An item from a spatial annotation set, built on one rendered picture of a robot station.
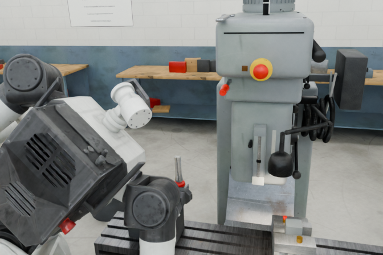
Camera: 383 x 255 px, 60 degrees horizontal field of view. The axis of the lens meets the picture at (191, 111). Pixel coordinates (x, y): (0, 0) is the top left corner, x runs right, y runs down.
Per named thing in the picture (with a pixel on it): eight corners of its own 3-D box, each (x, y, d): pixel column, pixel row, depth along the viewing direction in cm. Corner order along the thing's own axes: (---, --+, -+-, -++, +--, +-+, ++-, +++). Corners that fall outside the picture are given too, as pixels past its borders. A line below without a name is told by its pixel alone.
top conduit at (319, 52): (325, 63, 89) (326, 50, 88) (309, 62, 90) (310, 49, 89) (310, 41, 130) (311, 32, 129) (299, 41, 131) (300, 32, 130)
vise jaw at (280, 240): (316, 256, 121) (316, 247, 120) (273, 251, 124) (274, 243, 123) (313, 245, 127) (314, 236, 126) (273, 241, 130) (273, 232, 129)
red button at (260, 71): (268, 80, 86) (268, 65, 85) (252, 79, 87) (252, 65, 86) (268, 77, 89) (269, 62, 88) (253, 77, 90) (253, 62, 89)
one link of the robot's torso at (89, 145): (33, 297, 71) (141, 188, 63) (-73, 185, 73) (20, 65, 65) (97, 233, 100) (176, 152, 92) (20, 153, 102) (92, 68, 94)
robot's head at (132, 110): (116, 131, 80) (140, 106, 78) (100, 104, 85) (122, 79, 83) (134, 136, 85) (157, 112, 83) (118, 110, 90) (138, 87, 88)
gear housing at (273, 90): (302, 105, 100) (305, 73, 97) (222, 101, 106) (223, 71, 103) (296, 79, 131) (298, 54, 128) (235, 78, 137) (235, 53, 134)
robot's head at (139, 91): (121, 106, 79) (149, 94, 82) (106, 83, 84) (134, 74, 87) (123, 122, 84) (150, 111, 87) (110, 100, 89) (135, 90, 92)
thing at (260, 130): (263, 185, 112) (266, 128, 105) (251, 184, 113) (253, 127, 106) (264, 179, 116) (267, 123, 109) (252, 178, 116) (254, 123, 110)
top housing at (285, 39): (310, 81, 88) (316, 17, 83) (214, 78, 94) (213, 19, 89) (300, 52, 131) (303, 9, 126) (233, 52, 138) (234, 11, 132)
